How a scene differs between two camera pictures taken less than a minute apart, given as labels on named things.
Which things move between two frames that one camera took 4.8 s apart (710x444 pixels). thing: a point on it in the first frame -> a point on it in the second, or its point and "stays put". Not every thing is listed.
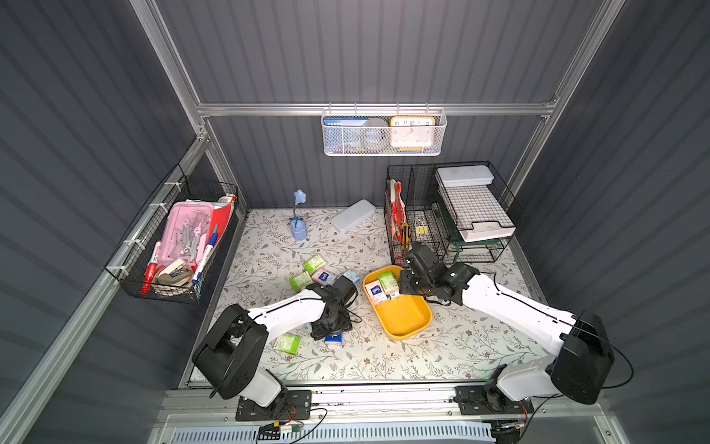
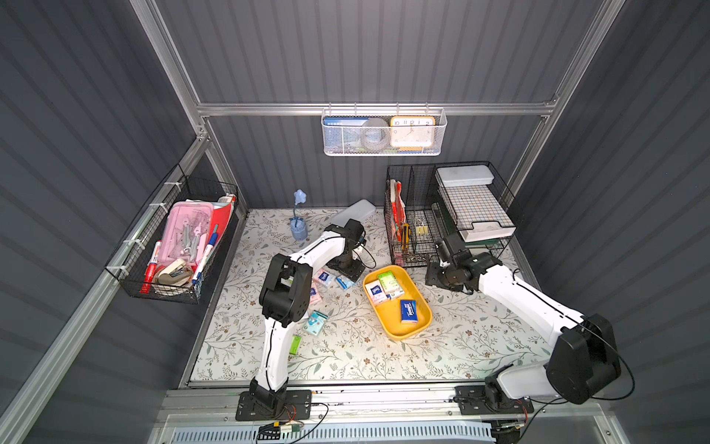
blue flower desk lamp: (299, 229) stays put
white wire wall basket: (384, 131) stays put
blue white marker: (213, 242) stays put
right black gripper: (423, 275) -> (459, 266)
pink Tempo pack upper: (324, 277) stays put
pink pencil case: (189, 225) stays put
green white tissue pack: (390, 284) stays put
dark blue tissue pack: (336, 338) -> (409, 312)
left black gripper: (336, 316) -> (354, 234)
